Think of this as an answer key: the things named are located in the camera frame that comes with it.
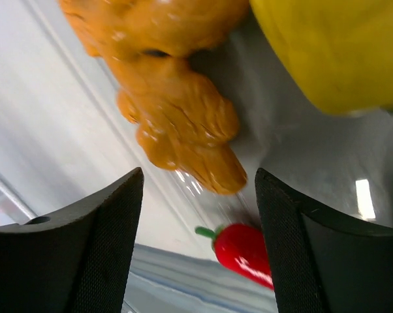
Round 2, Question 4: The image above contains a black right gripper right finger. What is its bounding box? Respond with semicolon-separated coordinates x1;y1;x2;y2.
255;168;393;312

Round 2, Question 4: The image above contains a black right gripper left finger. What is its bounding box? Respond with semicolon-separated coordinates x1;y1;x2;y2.
0;168;144;312

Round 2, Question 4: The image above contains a red toy chili pepper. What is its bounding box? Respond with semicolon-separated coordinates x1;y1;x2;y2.
195;224;274;290

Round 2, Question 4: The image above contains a yellow toy corn cob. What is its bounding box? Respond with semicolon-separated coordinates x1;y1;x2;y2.
251;1;393;115

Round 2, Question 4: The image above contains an orange toy croissant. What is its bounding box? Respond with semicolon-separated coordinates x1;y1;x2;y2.
59;1;249;195

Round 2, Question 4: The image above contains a clear plastic food bin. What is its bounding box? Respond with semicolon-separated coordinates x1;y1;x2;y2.
0;1;393;312

